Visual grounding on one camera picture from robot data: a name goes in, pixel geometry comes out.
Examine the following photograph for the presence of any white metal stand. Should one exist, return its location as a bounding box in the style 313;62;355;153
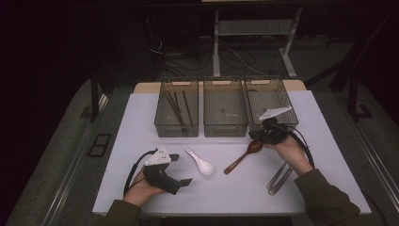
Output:
212;8;304;79

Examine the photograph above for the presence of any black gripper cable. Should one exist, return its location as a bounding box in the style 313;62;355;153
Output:
123;149;158;196
276;122;315;169

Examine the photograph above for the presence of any black metal stand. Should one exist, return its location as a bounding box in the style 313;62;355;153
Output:
305;8;398;122
88;67;111;123

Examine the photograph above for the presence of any white floor cable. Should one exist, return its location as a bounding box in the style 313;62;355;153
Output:
227;46;269;77

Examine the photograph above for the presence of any white ceramic spoon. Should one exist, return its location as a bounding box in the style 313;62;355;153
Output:
184;148;215;177

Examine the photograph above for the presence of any white table cover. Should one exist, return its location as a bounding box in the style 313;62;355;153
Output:
92;89;373;217

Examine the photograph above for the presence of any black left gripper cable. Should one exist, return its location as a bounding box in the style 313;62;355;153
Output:
123;149;158;196

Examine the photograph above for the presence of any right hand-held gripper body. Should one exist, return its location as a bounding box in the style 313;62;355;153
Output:
258;105;294;145

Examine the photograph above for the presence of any brown wooden chopstick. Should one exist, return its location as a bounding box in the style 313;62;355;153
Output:
167;90;186;127
164;91;184;126

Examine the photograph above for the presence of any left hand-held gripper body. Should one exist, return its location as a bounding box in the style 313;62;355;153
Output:
143;146;183;196

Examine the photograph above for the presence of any brown wooden spoon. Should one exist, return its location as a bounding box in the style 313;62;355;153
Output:
223;138;264;175

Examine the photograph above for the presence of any clear grey plastic bin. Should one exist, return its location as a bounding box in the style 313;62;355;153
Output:
153;79;200;138
202;78;248;138
243;76;299;137

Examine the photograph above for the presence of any person's left hand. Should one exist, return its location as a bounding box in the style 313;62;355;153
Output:
122;169;167;209

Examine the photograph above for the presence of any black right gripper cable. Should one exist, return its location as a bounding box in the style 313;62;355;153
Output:
276;122;315;169

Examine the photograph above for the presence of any tangle of black floor cables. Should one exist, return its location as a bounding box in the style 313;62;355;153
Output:
145;15;217;79

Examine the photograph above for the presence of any person's right hand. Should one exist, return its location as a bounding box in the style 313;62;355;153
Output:
264;135;315;177

